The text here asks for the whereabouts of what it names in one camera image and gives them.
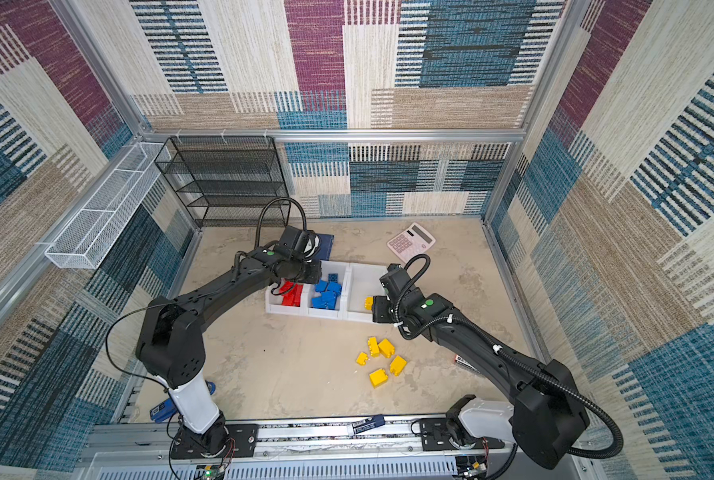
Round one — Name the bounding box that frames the small yellow lego brick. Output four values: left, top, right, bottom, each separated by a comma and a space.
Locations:
356, 352, 369, 366

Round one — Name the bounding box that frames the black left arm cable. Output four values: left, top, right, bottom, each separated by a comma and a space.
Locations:
253, 197, 309, 253

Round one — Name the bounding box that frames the white middle bin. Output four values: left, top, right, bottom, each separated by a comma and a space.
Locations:
307, 261, 352, 320

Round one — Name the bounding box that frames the blue small lego brick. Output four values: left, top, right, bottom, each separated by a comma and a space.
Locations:
327, 282, 342, 297

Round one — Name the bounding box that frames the red long lego brick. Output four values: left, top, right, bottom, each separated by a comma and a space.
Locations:
292, 285, 303, 307

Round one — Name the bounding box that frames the white bin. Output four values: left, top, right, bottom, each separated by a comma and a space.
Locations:
264, 285, 311, 317
307, 261, 352, 320
342, 263, 387, 323

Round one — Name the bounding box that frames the white right bin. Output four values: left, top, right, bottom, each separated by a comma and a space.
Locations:
342, 263, 387, 323

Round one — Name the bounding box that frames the blue notebook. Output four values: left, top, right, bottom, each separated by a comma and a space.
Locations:
314, 233, 334, 261

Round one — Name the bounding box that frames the white left bin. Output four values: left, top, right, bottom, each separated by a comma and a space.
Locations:
264, 285, 311, 317

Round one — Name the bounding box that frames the blue label tag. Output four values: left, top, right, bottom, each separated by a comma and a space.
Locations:
352, 414, 386, 436

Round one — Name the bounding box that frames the red white small box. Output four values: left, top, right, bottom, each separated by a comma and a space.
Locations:
454, 355, 478, 372

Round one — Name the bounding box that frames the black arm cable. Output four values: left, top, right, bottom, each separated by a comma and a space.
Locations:
253, 197, 309, 253
392, 253, 625, 460

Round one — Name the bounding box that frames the black wire mesh shelf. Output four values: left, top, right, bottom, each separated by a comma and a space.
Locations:
155, 136, 290, 228

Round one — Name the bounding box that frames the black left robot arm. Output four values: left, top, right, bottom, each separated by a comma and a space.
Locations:
135, 226, 322, 435

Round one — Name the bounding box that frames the white wire mesh basket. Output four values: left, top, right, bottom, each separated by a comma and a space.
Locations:
45, 142, 162, 270

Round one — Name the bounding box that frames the pink calculator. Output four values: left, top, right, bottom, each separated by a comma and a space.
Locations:
386, 222, 436, 263

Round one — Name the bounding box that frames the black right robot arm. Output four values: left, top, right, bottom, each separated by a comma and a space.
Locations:
372, 264, 590, 469

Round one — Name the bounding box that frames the yellow long lego brick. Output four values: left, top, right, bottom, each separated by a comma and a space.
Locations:
367, 337, 380, 357

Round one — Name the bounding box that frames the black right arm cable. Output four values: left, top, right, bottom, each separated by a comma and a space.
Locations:
392, 253, 625, 460

